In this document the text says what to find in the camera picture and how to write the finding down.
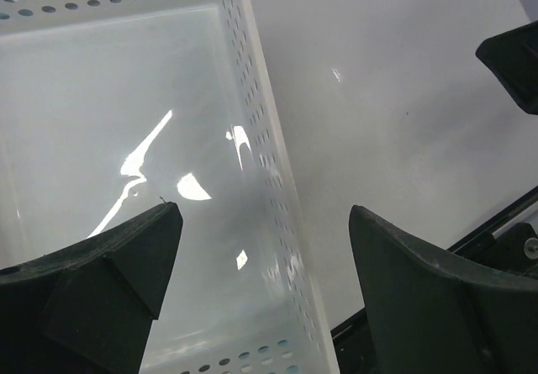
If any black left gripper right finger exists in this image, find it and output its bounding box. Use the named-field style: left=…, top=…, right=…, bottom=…
left=349, top=206, right=537, bottom=373

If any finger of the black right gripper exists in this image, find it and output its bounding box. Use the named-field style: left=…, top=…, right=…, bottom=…
left=476, top=24, right=537, bottom=115

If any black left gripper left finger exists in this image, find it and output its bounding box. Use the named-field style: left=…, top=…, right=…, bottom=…
left=1, top=202, right=183, bottom=373

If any white perforated plastic basket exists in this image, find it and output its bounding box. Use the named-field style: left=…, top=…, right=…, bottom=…
left=1, top=0, right=338, bottom=373

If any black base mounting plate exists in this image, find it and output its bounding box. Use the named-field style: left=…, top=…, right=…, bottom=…
left=331, top=188, right=537, bottom=373

